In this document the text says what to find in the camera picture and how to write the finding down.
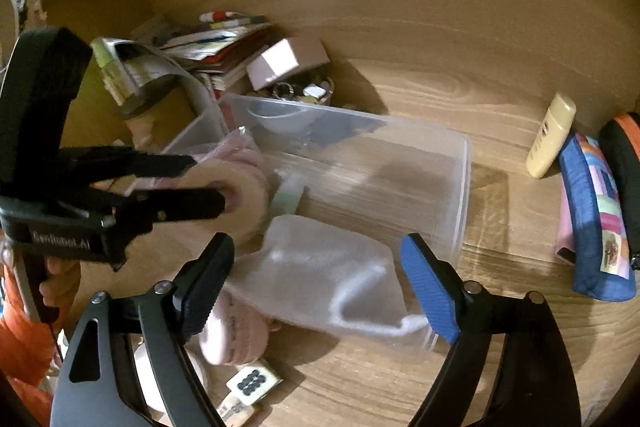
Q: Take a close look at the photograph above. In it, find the white tile with print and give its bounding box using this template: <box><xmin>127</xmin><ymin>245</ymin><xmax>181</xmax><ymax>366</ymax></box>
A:
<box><xmin>217</xmin><ymin>396</ymin><xmax>257</xmax><ymax>426</ymax></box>

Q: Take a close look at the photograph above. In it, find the blue patchwork pencil case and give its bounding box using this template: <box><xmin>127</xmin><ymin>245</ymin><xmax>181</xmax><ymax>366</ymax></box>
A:
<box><xmin>557</xmin><ymin>133</ymin><xmax>637</xmax><ymax>303</ymax></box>

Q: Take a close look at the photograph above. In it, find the white tile with black dots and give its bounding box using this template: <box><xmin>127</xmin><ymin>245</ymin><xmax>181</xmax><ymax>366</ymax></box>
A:
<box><xmin>226</xmin><ymin>359</ymin><xmax>284</xmax><ymax>406</ymax></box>

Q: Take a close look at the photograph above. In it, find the clear tape roll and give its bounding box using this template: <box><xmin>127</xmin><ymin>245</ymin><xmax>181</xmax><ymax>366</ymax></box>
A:
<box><xmin>172</xmin><ymin>159</ymin><xmax>272</xmax><ymax>244</ymax></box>

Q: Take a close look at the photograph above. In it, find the person's left hand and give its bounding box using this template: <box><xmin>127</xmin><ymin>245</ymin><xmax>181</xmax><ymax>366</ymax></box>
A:
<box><xmin>0</xmin><ymin>241</ymin><xmax>82</xmax><ymax>315</ymax></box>

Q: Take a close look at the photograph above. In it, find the cream squeeze tube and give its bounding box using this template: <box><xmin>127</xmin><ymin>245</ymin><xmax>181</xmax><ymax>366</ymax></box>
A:
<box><xmin>525</xmin><ymin>92</ymin><xmax>577</xmax><ymax>179</ymax></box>

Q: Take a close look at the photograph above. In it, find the clear plastic storage box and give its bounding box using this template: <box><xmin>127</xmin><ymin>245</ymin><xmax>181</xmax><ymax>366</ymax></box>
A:
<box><xmin>160</xmin><ymin>93</ymin><xmax>474</xmax><ymax>355</ymax></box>

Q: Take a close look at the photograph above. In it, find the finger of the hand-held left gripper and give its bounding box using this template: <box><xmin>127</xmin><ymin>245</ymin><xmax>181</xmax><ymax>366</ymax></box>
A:
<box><xmin>60</xmin><ymin>146</ymin><xmax>199</xmax><ymax>195</ymax></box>
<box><xmin>102</xmin><ymin>187</ymin><xmax>227</xmax><ymax>258</ymax></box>

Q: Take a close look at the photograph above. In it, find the pink cardboard box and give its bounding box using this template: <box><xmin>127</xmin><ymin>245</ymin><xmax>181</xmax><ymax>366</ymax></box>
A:
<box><xmin>246</xmin><ymin>37</ymin><xmax>331</xmax><ymax>92</ymax></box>

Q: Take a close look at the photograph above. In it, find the person's left forearm orange sleeve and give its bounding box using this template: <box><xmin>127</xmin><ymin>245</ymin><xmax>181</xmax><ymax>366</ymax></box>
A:
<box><xmin>0</xmin><ymin>264</ymin><xmax>68</xmax><ymax>413</ymax></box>

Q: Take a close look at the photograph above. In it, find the pink item in plastic wrap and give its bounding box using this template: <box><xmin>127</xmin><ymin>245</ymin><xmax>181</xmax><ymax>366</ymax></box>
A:
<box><xmin>192</xmin><ymin>127</ymin><xmax>268</xmax><ymax>180</ymax></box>

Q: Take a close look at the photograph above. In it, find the wooden desktop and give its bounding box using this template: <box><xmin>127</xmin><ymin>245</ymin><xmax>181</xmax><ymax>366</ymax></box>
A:
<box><xmin>125</xmin><ymin>57</ymin><xmax>640</xmax><ymax>427</ymax></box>

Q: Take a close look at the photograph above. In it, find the pale pink round dish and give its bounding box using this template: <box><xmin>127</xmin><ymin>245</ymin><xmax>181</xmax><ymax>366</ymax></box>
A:
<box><xmin>131</xmin><ymin>341</ymin><xmax>211</xmax><ymax>423</ymax></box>

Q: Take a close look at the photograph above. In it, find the stack of books and papers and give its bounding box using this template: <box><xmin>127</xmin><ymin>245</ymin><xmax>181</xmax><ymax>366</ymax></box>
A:
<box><xmin>134</xmin><ymin>9</ymin><xmax>277</xmax><ymax>92</ymax></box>

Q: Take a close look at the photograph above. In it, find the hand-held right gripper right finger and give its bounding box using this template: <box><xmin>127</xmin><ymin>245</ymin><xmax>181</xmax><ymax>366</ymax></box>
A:
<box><xmin>400</xmin><ymin>233</ymin><xmax>583</xmax><ymax>427</ymax></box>

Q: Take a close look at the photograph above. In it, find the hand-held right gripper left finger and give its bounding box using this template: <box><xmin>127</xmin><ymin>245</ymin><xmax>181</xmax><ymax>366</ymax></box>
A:
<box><xmin>50</xmin><ymin>232</ymin><xmax>236</xmax><ymax>427</ymax></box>

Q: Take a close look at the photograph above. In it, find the pink flat case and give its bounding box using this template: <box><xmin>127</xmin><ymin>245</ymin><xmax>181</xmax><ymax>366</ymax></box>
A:
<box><xmin>554</xmin><ymin>187</ymin><xmax>577</xmax><ymax>266</ymax></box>

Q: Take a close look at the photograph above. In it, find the white mesh drawstring pouch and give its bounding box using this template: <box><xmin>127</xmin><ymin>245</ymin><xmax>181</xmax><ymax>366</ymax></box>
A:
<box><xmin>224</xmin><ymin>214</ymin><xmax>432</xmax><ymax>344</ymax></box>

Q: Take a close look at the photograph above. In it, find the black case with orange trim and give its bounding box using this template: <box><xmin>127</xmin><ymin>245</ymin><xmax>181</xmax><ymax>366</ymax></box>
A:
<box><xmin>597</xmin><ymin>112</ymin><xmax>640</xmax><ymax>273</ymax></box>

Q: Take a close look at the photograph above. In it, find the small bowl of trinkets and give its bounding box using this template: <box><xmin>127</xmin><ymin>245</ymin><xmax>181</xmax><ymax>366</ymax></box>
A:
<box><xmin>270</xmin><ymin>76</ymin><xmax>335</xmax><ymax>106</ymax></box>

